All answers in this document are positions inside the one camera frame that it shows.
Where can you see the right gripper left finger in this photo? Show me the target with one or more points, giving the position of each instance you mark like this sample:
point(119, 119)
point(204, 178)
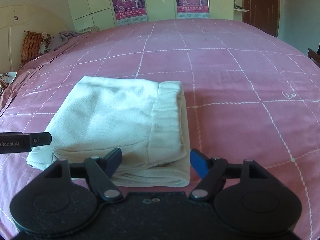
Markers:
point(99, 173)

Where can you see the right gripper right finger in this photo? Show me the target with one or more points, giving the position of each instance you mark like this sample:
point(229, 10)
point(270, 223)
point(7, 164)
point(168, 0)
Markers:
point(210, 171)

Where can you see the white pants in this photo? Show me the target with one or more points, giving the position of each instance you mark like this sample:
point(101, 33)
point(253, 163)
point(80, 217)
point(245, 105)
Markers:
point(147, 120)

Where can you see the white patterned pillow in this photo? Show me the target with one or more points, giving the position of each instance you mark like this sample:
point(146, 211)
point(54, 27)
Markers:
point(6, 79)

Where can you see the pink checked bedsheet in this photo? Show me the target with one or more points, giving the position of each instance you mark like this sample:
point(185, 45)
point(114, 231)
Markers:
point(249, 95)

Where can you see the pink pillow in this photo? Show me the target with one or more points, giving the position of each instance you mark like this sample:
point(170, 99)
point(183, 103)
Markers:
point(50, 56)

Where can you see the orange striped pillow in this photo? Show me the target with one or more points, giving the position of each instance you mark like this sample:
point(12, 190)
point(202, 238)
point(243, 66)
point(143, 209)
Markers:
point(33, 45)

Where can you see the grey crumpled cloth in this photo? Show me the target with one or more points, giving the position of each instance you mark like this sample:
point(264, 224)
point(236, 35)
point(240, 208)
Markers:
point(60, 39)

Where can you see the cream bed headboard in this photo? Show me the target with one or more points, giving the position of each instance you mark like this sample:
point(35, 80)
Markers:
point(15, 20)

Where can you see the cream wardrobe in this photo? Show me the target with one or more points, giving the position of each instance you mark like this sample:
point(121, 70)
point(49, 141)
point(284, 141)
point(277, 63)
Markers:
point(100, 13)

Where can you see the cream corner shelf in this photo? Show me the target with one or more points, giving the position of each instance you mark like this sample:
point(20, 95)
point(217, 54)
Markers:
point(240, 10)

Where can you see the lower left purple poster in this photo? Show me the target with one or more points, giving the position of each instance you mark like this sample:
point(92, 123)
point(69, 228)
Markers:
point(128, 12)

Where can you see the brown wooden door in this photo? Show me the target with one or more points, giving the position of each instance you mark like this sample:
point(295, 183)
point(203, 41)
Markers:
point(262, 14)

